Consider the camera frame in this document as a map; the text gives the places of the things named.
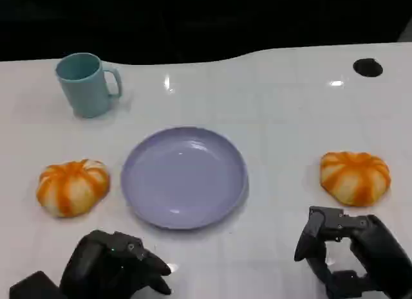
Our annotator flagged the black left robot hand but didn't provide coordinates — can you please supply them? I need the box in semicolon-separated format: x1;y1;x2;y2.
59;230;173;299

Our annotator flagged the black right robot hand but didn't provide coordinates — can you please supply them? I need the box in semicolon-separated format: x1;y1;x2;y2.
294;206;412;299

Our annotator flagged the orange and white bread roll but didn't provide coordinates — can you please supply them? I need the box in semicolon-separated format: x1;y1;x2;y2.
35;158;111;219
319;151;391;208

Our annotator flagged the lilac plate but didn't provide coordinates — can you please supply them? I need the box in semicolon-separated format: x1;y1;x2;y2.
120;126;249;231

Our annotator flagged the pale green mug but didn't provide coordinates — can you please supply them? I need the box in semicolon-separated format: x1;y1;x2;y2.
55;52;124;119

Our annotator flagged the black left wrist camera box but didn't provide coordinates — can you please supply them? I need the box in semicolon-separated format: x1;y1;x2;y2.
9;270;62;299

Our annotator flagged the black table cable hole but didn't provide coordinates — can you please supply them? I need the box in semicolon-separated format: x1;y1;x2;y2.
352;58;384;77

